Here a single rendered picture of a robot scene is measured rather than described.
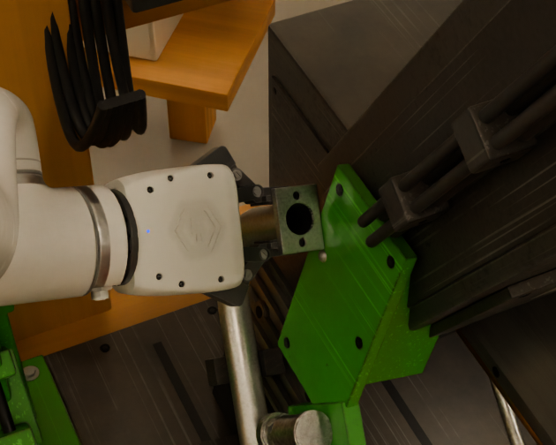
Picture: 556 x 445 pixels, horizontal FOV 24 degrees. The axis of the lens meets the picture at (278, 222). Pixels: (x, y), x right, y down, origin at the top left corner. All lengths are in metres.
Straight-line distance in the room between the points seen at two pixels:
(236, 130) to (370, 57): 1.80
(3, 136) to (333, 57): 0.44
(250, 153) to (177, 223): 1.93
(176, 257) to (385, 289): 0.16
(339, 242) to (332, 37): 0.25
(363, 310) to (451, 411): 0.34
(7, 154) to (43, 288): 0.15
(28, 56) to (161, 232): 0.27
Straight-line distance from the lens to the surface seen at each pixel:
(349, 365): 1.06
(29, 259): 0.93
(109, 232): 0.96
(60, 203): 0.95
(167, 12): 1.33
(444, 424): 1.34
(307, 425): 1.09
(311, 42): 1.21
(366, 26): 1.23
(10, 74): 1.20
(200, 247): 1.01
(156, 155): 2.93
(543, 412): 1.07
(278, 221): 1.05
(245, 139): 2.96
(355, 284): 1.04
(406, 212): 0.89
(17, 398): 1.25
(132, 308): 1.46
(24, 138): 0.95
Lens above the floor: 1.98
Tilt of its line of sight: 46 degrees down
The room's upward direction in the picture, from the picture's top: straight up
